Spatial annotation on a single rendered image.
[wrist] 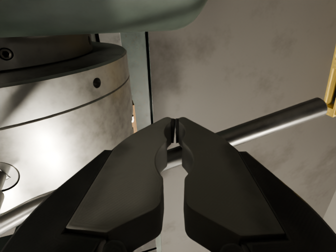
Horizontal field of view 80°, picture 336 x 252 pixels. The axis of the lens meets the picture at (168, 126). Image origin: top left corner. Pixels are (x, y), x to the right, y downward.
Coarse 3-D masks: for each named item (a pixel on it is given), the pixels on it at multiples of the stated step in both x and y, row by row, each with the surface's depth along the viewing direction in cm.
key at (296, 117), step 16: (272, 112) 13; (288, 112) 12; (304, 112) 12; (320, 112) 12; (240, 128) 12; (256, 128) 12; (272, 128) 12; (176, 160) 12; (48, 192) 13; (16, 208) 13; (32, 208) 13; (0, 224) 13; (16, 224) 13
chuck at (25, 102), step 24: (96, 48) 31; (120, 48) 30; (0, 72) 19; (24, 72) 18; (48, 72) 18; (72, 72) 19; (96, 72) 21; (120, 72) 25; (0, 96) 16; (24, 96) 17; (48, 96) 18; (72, 96) 19; (96, 96) 22; (0, 120) 16; (24, 120) 17
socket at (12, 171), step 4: (0, 164) 18; (4, 164) 18; (8, 164) 18; (0, 168) 18; (4, 168) 18; (8, 168) 18; (12, 168) 18; (16, 168) 19; (8, 172) 18; (12, 172) 18; (16, 172) 19; (12, 176) 19; (16, 176) 19; (8, 180) 19; (12, 180) 19; (16, 180) 19; (4, 184) 19; (8, 184) 19; (12, 184) 19; (4, 188) 19
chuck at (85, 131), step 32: (128, 96) 29; (0, 128) 17; (32, 128) 18; (64, 128) 20; (96, 128) 23; (128, 128) 30; (0, 160) 18; (32, 160) 19; (64, 160) 21; (32, 192) 20
